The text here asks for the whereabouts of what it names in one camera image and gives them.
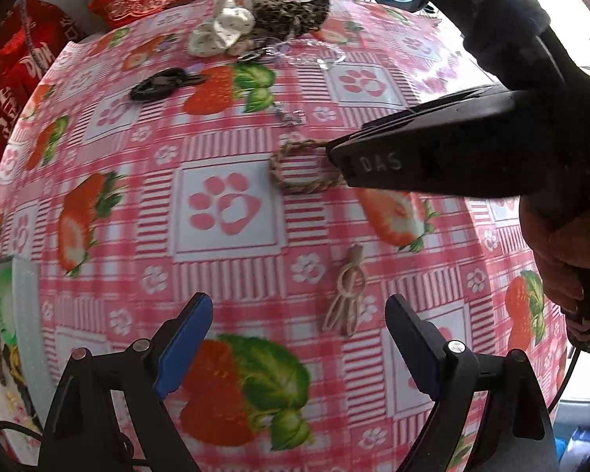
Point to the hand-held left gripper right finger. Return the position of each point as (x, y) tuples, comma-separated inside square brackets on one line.
[(413, 349)]

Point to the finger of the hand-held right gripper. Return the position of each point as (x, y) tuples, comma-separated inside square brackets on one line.
[(437, 108), (373, 162)]

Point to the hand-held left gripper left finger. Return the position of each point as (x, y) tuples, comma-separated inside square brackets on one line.
[(184, 349)]

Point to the white rectangular tray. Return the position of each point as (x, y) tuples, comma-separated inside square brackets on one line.
[(27, 314)]

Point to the person's right hand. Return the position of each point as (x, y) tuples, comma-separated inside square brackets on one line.
[(555, 250)]

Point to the pink strawberry print tablecloth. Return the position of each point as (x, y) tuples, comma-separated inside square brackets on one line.
[(226, 280)]

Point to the beige rubber band bunch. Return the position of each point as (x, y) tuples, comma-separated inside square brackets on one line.
[(346, 280)]

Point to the leopard print scrunchie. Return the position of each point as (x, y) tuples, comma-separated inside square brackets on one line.
[(290, 12)]

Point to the green bangle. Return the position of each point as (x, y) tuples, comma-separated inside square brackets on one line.
[(5, 295)]

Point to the white polka dot scrunchie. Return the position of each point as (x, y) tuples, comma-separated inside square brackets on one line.
[(221, 24)]

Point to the black hair claw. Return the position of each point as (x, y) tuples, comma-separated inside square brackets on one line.
[(162, 83)]

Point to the red printed blanket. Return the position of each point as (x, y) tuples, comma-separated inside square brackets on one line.
[(24, 73)]

